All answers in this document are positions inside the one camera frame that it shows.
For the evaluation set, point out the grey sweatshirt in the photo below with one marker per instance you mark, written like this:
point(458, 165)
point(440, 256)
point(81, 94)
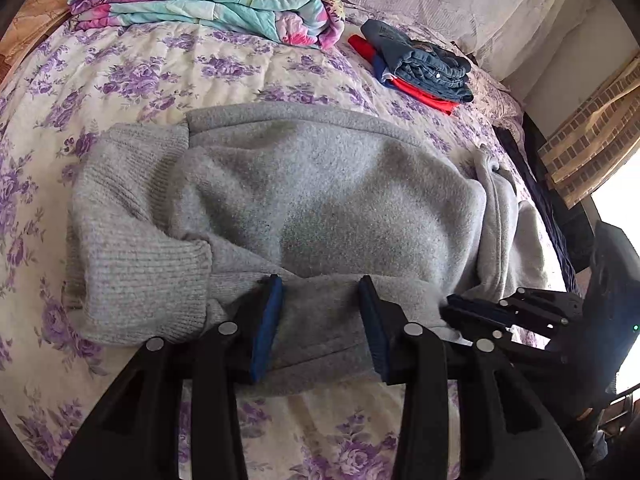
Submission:
point(320, 195)

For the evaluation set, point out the folded turquoise pink floral blanket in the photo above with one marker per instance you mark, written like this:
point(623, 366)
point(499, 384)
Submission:
point(210, 2)

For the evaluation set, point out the purple floral bed quilt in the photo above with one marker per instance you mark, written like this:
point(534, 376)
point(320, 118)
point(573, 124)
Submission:
point(150, 75)

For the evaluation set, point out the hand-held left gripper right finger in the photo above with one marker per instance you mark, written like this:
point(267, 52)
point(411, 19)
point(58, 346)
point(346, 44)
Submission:
point(375, 325)

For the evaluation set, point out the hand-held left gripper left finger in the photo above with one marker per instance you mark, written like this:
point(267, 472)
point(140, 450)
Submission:
point(267, 320)

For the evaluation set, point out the folded blue jeans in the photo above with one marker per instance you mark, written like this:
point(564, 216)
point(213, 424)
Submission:
point(425, 62)

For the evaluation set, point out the brick-pattern sheet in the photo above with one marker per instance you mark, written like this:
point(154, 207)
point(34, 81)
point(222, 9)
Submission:
point(590, 135)

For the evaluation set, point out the orange patterned cloth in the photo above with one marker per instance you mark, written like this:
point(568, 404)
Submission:
point(35, 15)

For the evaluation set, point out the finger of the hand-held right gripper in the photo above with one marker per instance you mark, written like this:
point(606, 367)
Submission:
point(530, 307)
point(525, 347)

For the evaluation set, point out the folded red garment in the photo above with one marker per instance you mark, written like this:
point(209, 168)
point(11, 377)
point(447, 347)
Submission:
point(425, 95)

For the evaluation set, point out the dark bed frame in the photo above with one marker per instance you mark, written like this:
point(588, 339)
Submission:
point(545, 195)

